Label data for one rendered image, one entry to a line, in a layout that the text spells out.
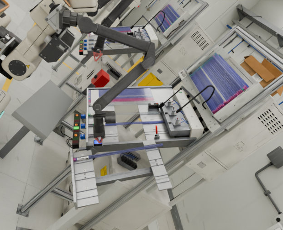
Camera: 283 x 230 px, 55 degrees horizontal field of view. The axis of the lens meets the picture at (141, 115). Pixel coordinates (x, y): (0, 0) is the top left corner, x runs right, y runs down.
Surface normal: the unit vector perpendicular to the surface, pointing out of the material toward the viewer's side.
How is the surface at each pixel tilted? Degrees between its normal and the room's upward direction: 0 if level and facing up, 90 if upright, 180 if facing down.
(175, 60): 90
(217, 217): 90
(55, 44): 90
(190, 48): 90
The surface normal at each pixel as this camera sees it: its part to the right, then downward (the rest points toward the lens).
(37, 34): 0.08, 0.53
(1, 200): 0.72, -0.62
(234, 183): -0.68, -0.52
